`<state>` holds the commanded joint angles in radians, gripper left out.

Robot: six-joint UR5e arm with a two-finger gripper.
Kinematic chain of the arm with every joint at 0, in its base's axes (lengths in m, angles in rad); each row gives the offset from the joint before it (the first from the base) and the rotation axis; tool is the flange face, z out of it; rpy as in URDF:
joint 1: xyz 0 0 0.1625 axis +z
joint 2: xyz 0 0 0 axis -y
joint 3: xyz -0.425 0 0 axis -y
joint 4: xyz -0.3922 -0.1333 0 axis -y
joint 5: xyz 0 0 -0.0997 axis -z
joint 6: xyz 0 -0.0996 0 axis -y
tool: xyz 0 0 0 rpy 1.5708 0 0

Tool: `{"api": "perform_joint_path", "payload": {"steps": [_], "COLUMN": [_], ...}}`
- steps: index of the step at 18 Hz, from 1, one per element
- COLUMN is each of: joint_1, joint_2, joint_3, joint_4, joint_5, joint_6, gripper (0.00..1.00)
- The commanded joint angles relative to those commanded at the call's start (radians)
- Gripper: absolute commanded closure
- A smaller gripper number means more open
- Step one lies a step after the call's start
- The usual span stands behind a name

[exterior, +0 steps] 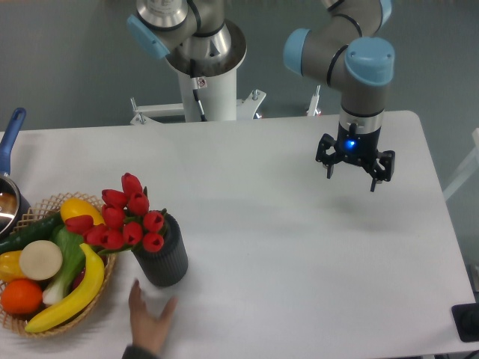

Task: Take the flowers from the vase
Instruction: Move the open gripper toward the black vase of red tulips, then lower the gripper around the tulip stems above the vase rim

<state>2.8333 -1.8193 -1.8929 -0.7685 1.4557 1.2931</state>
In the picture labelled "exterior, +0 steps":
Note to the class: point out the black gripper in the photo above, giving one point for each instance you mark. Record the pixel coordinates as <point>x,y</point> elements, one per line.
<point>358,149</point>

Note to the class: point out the red tulip bouquet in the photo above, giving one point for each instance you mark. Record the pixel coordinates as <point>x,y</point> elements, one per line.
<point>130,223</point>

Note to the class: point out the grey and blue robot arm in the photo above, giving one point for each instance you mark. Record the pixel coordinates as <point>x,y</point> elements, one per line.
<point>345,55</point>

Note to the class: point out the dark sleeve forearm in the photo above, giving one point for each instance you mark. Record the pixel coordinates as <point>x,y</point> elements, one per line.
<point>137,352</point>

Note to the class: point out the dark grey ribbed vase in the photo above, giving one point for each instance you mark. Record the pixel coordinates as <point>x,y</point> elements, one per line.
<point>169,265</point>

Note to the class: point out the person's bare hand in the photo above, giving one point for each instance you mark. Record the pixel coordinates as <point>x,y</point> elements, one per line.
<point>149,331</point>

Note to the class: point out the black device at edge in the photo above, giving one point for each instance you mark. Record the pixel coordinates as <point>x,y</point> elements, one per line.
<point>466,321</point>

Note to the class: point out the yellow banana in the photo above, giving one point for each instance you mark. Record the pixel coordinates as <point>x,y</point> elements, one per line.
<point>77,300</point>

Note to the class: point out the red fruit in basket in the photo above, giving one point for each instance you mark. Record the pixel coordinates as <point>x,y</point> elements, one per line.
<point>79,278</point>

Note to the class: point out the green bok choy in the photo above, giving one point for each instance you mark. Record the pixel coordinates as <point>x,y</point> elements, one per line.
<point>73,263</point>

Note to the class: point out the green cucumber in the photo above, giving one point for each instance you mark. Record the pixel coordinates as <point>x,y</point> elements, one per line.
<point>38,230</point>

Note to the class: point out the round beige slice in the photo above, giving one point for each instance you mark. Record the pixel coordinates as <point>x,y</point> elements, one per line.
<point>40,260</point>

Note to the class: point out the orange fruit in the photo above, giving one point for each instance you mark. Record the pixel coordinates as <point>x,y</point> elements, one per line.
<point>21,297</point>

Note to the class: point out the yellow bell pepper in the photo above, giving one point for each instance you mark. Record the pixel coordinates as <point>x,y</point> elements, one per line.
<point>10,268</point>

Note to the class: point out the woven wicker basket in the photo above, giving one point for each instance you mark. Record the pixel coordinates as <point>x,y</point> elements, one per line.
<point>36,212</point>

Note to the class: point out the white frame at right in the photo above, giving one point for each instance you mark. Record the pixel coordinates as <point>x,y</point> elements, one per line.
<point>464,170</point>

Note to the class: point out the blue handled steel pot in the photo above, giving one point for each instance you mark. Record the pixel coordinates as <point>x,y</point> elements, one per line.
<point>13,203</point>

